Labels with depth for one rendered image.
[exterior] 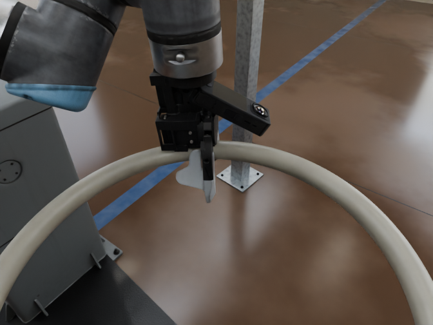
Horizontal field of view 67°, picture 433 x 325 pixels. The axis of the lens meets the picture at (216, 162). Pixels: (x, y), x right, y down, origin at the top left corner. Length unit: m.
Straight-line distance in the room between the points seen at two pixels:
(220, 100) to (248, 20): 1.04
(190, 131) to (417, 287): 0.32
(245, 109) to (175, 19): 0.15
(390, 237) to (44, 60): 0.43
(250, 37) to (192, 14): 1.10
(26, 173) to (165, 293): 0.73
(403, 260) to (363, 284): 1.22
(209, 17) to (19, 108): 0.80
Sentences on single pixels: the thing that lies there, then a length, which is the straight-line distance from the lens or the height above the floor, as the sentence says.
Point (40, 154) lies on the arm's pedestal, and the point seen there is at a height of 0.66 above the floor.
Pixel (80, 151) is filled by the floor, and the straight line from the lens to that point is 2.30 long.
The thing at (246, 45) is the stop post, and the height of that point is 0.79.
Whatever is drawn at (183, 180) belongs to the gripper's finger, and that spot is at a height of 0.97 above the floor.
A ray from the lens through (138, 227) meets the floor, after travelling 1.72.
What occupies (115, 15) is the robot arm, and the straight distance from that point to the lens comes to 0.45.
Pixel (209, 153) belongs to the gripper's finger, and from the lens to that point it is 0.46.
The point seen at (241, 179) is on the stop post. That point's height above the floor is 0.02.
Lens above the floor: 1.31
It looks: 40 degrees down
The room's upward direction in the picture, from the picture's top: straight up
